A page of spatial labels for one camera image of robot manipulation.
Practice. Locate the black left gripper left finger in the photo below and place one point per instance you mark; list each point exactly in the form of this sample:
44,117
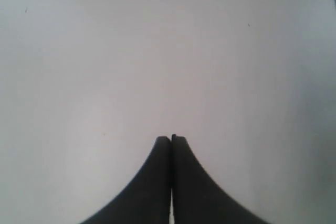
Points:
147,197

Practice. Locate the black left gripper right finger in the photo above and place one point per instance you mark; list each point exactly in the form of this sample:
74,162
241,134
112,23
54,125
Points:
196,197

